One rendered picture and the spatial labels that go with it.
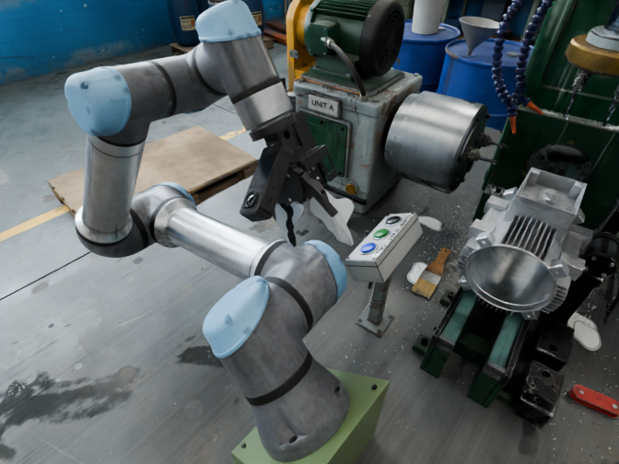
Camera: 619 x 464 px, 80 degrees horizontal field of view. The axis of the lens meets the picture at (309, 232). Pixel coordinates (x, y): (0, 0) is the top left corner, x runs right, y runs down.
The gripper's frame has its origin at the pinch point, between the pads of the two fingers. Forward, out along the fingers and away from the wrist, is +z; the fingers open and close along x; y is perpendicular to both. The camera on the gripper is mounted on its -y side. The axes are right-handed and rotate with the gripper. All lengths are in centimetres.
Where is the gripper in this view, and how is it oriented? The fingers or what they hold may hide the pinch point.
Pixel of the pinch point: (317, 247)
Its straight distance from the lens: 58.3
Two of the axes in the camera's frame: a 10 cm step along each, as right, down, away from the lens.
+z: 4.0, 8.5, 3.5
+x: -6.9, 0.3, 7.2
